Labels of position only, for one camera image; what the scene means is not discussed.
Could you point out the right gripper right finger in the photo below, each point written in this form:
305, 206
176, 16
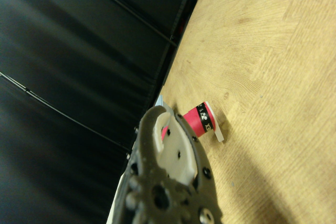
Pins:
195, 161

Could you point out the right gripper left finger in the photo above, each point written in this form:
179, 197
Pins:
133, 169

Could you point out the black curtain stand pole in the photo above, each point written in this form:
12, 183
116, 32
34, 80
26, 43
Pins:
123, 6
65, 115

